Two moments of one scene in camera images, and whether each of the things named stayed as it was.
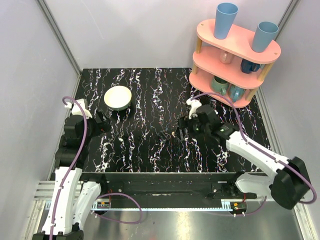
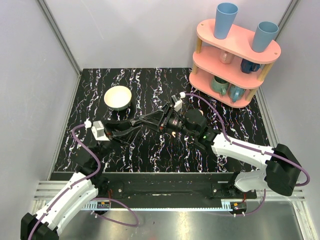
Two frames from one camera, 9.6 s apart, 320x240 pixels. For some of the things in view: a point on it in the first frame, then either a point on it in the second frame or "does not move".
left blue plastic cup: (226, 13) does not move
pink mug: (225, 57) does not move
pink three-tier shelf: (227, 70) does not move
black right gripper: (186, 123) to (153, 121)
